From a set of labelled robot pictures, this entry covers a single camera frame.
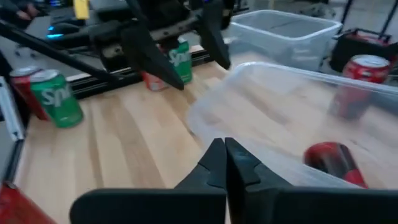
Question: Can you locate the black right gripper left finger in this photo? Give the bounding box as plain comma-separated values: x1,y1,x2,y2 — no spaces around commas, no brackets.
70,138,227,224

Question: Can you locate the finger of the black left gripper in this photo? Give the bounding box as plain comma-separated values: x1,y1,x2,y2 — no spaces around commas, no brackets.
198,0,231,70
121,21,185,91

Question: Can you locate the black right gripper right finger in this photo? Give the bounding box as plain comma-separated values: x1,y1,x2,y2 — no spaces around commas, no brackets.
224,137,398,224

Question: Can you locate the green Sprite can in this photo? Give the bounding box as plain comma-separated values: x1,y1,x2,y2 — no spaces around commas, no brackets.
167,39,193,85
29,68,85,129

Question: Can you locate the clear plastic bin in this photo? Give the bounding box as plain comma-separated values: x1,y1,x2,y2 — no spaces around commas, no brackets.
228,9,343,72
186,61,398,190

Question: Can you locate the red soda can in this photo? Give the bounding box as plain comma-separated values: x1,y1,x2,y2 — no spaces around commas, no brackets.
141,70,170,92
328,54,391,121
8,65,50,121
303,141,369,190

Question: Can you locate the red Coca-Cola can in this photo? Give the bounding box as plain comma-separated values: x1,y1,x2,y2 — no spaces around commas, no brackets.
0,182,57,224

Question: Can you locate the yellow object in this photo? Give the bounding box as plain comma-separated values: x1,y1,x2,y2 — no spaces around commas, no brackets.
73,0,91,20

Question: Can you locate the person's hand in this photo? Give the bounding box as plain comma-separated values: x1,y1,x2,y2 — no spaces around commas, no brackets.
12,6,41,21

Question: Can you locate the red and black cart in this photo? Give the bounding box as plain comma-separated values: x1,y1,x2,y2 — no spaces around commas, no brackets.
329,27,398,74

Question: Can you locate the black aluminium table frame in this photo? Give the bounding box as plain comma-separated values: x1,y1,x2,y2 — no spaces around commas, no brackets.
0,18,218,100

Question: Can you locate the white metal bracket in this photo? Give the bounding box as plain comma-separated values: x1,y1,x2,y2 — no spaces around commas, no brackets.
0,76,25,142

